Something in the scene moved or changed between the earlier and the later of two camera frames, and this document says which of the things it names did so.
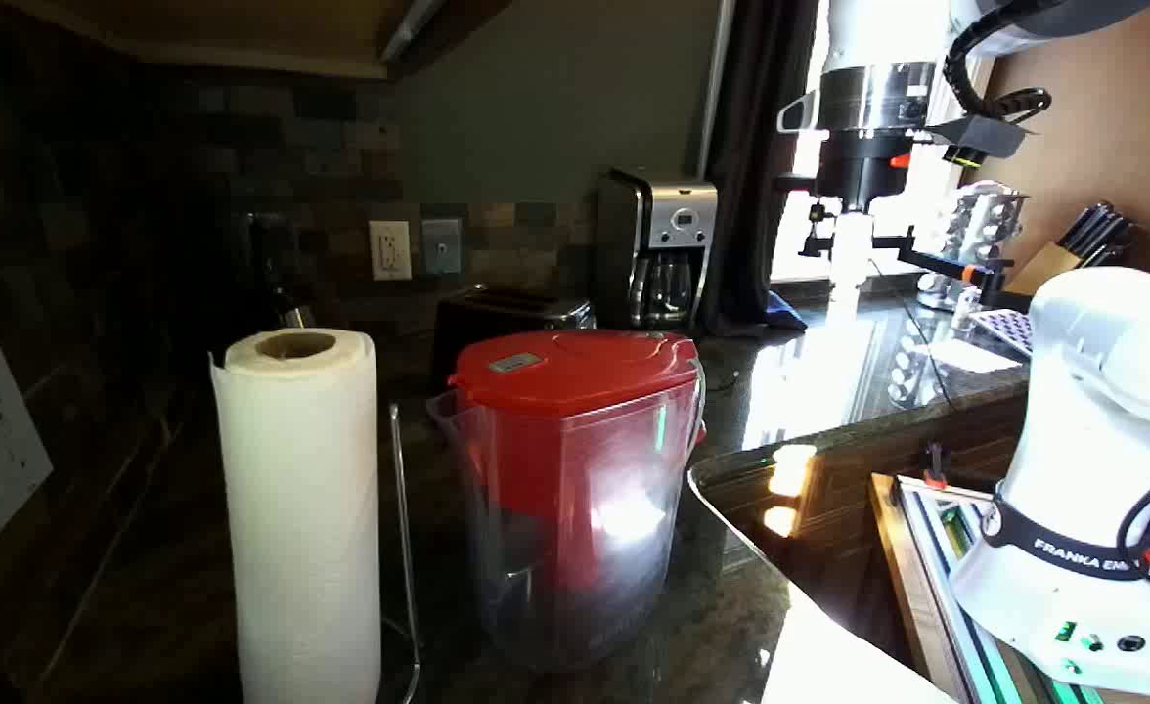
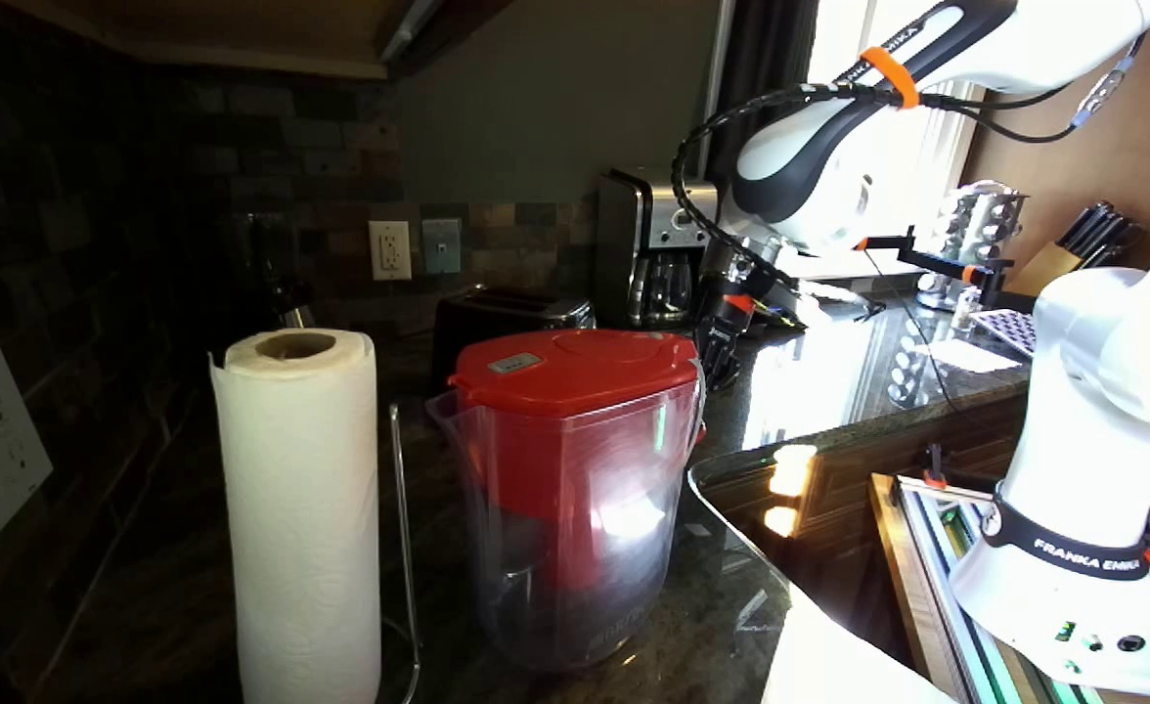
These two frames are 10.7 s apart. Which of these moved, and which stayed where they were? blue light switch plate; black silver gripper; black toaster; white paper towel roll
Moved: black silver gripper
Stayed: blue light switch plate; black toaster; white paper towel roll
